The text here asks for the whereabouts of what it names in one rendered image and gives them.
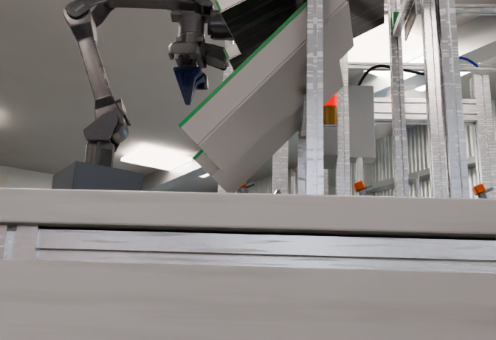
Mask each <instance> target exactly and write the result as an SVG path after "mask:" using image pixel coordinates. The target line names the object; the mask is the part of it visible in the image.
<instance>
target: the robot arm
mask: <svg viewBox="0 0 496 340"><path fill-rule="evenodd" d="M95 5H97V6H96V7H95V8H94V9H93V11H92V12H91V10H90V9H91V8H93V6H95ZM116 7H123V8H145V9H165V10H170V11H172V12H171V13H170V16H171V21H172V22H177V23H179V35H178V37H176V42H173V43H172V44H171V45H170V46H169V47H168V55H169V58H170V59H171V60H173V59H174V54H177V55H175V60H176V63H177V66H178V67H174V68H173V70H174V73H175V75H176V79H177V82H178V84H179V87H180V90H181V93H182V96H183V99H184V101H185V105H190V104H191V102H192V99H193V95H194V93H195V90H207V89H208V79H207V75H206V74H205V73H204V72H203V71H202V69H204V68H207V65H209V66H213V67H214V68H217V69H220V70H223V71H225V70H226V69H227V67H228V66H229V61H228V59H227V56H226V55H225V53H224V50H223V49H224V47H222V46H217V45H215V44H207V43H205V37H204V27H205V23H206V24H207V35H210V39H213V40H217V41H234V39H233V37H232V35H231V33H230V31H229V29H228V27H227V25H226V23H225V21H224V19H223V17H222V15H221V13H220V11H219V10H213V3H212V2H211V0H75V1H73V2H70V3H69V4H67V5H66V7H65V8H64V9H63V16H64V18H65V20H66V22H67V24H68V26H69V28H70V30H71V32H72V34H73V35H74V37H75V40H76V41H77V43H78V46H79V48H80V53H81V55H82V58H83V62H84V65H85V68H86V72H87V75H88V78H89V82H90V85H91V87H92V92H93V95H94V113H95V121H94V122H93V123H91V124H90V125H89V126H87V127H86V128H84V129H83V132H84V136H85V139H86V140H87V141H88V142H89V143H87V145H86V156H85V162H86V163H90V164H98V165H102V166H106V167H113V164H114V153H115V152H116V151H117V149H118V147H119V145H120V143H121V142H123V141H124V140H125V139H126V138H127V136H128V134H129V129H128V126H131V123H130V122H129V120H128V117H127V115H126V109H125V106H124V104H123V101H122V99H118V100H116V101H115V100H114V97H113V95H112V93H111V89H110V86H109V82H108V79H107V77H106V71H105V69H104V67H103V62H102V60H101V57H100V53H99V50H98V46H97V27H98V26H100V25H101V24H102V23H103V22H104V21H105V19H106V18H107V16H108V15H109V13H110V12H111V11H112V10H114V9H115V8H116Z"/></svg>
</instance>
